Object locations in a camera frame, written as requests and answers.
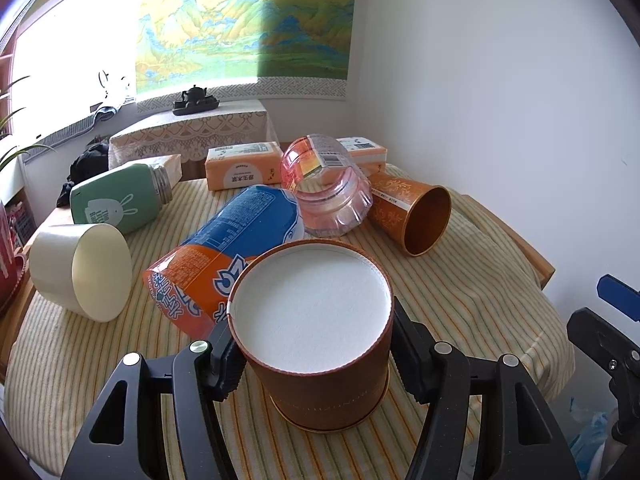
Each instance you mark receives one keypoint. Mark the blue plastic bag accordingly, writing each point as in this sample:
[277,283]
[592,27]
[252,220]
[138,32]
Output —
[590,435]

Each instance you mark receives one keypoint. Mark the dark tea tray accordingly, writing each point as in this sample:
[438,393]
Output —
[197,106]

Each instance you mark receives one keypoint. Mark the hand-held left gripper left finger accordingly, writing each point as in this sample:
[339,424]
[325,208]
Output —
[226,360]

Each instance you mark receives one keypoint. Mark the orange patterned cup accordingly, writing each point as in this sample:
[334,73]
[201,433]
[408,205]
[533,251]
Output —
[390,205]

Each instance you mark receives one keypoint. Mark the lace covered side table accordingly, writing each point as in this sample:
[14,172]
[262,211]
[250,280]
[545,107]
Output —
[200,127]

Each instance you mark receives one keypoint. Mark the green rabbit print jar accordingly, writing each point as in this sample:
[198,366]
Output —
[112,200]

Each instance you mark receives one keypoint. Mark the blue and orange snack bag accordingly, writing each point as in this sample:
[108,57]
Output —
[240,230]

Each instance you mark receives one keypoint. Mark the striped yellow tablecloth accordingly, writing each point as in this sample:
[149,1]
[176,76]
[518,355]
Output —
[450,300]

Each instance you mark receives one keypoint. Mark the brown cup with white base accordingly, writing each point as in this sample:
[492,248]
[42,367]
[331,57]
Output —
[310,310]

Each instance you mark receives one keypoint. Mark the clear pink plastic jar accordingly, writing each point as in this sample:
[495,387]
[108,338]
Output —
[330,195]

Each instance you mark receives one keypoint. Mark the landscape wall tapestry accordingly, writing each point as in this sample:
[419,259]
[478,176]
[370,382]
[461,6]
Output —
[240,20]

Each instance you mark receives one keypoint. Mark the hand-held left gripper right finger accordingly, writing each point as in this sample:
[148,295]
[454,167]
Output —
[407,355]

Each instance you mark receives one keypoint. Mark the cream paper cup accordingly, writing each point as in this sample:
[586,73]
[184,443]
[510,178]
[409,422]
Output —
[55,265]

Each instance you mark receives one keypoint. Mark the green houseplant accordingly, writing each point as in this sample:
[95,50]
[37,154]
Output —
[12,152]

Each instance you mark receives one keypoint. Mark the black cloth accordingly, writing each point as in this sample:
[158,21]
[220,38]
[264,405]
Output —
[85,165]

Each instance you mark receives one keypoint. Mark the wooden table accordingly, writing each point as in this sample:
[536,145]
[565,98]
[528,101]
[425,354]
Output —
[530,257]

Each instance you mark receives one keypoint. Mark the black teapot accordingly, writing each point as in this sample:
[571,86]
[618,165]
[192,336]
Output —
[194,95]

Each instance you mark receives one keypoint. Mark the red box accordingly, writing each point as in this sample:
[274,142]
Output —
[6,255]

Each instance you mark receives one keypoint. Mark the grey window sill strip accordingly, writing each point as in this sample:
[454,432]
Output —
[65,132]

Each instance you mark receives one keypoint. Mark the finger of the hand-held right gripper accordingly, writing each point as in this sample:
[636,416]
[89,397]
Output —
[622,297]
[600,332]

